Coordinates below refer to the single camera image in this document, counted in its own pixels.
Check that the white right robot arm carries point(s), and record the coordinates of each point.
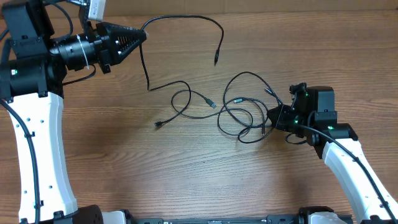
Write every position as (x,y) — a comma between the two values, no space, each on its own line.
(312,116)

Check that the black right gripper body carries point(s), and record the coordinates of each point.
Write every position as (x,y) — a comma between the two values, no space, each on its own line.
(289,119)

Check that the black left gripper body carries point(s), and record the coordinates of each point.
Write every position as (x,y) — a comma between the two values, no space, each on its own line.
(78,55)

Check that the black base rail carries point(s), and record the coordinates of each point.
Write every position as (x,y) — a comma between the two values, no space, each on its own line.
(217,220)

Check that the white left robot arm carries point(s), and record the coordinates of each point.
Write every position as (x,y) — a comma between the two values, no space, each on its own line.
(34,64)

